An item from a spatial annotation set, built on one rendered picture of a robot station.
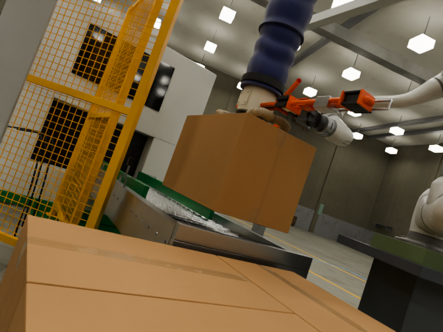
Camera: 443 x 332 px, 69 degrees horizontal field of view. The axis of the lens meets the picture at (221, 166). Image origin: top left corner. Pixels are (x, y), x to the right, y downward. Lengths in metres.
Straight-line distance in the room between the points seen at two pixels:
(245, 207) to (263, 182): 0.13
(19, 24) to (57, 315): 1.38
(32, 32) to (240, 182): 1.10
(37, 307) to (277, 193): 1.05
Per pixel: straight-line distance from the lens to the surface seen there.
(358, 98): 1.16
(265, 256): 1.38
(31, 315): 0.51
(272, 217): 1.40
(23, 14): 1.72
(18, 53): 1.69
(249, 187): 1.30
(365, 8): 4.18
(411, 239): 1.64
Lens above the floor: 0.78
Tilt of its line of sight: 3 degrees up
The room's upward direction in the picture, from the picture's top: 20 degrees clockwise
